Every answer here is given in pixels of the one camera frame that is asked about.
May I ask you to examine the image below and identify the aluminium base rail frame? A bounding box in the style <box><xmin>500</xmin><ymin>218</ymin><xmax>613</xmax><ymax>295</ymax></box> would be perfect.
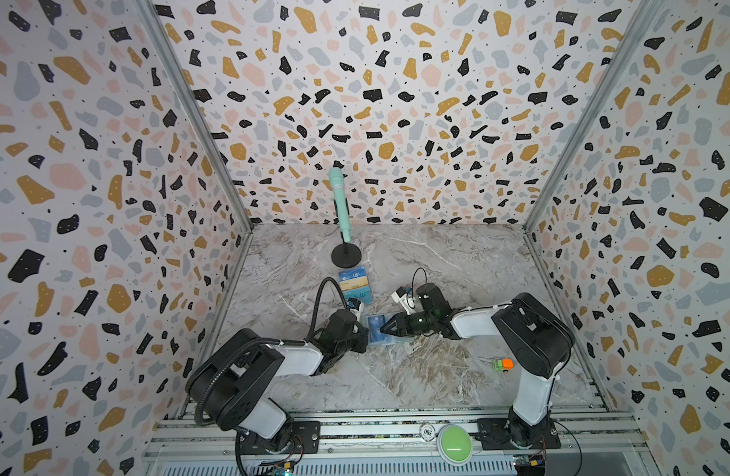
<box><xmin>140</xmin><ymin>407</ymin><xmax>657</xmax><ymax>476</ymax></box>

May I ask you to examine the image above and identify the yellow VIP card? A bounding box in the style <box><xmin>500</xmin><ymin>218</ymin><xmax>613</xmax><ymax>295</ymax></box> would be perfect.
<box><xmin>339</xmin><ymin>276</ymin><xmax>369</xmax><ymax>292</ymax></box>

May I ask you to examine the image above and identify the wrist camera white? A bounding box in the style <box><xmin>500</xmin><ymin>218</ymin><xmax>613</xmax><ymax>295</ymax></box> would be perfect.
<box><xmin>391</xmin><ymin>287</ymin><xmax>416</xmax><ymax>315</ymax></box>
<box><xmin>347</xmin><ymin>297</ymin><xmax>365</xmax><ymax>319</ymax></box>

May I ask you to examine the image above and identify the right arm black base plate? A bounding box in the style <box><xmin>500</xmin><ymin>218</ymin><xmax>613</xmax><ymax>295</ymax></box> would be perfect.
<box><xmin>475</xmin><ymin>416</ymin><xmax>562</xmax><ymax>451</ymax></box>

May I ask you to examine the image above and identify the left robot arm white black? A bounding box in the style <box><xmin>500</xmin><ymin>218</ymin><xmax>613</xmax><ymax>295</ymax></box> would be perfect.
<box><xmin>186</xmin><ymin>299</ymin><xmax>369</xmax><ymax>440</ymax></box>

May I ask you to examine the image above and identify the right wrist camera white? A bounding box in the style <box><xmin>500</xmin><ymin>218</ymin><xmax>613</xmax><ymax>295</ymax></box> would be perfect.
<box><xmin>391</xmin><ymin>287</ymin><xmax>416</xmax><ymax>315</ymax></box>

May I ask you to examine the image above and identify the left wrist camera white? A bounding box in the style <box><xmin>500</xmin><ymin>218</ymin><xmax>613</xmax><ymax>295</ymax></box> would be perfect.
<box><xmin>347</xmin><ymin>297</ymin><xmax>365</xmax><ymax>319</ymax></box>

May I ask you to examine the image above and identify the black corrugated cable hose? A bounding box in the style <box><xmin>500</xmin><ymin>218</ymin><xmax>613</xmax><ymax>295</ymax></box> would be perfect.
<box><xmin>191</xmin><ymin>276</ymin><xmax>349</xmax><ymax>428</ymax></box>

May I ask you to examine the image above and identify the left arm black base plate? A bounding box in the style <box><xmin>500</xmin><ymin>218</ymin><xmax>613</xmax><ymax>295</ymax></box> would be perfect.
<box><xmin>235</xmin><ymin>420</ymin><xmax>321</xmax><ymax>456</ymax></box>

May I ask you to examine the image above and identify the blue VIP credit card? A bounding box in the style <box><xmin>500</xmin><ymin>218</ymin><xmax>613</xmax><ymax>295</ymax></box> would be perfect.
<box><xmin>367</xmin><ymin>315</ymin><xmax>396</xmax><ymax>345</ymax></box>

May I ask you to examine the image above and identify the green round push button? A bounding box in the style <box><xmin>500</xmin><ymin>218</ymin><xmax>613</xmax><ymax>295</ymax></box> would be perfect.
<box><xmin>436</xmin><ymin>424</ymin><xmax>473</xmax><ymax>466</ymax></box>

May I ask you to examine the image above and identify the small orange green toy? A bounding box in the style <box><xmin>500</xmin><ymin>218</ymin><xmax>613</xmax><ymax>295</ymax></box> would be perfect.
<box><xmin>493</xmin><ymin>358</ymin><xmax>515</xmax><ymax>372</ymax></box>

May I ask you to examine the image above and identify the black round microphone stand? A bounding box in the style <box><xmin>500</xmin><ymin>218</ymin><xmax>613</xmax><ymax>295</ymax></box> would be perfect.
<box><xmin>331</xmin><ymin>236</ymin><xmax>362</xmax><ymax>269</ymax></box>

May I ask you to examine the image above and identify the mint green microphone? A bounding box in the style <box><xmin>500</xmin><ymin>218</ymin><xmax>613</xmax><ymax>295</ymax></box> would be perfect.
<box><xmin>329</xmin><ymin>167</ymin><xmax>351</xmax><ymax>243</ymax></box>

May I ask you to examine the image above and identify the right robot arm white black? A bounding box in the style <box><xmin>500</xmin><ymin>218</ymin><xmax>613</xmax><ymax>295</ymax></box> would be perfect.
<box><xmin>380</xmin><ymin>283</ymin><xmax>575</xmax><ymax>430</ymax></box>

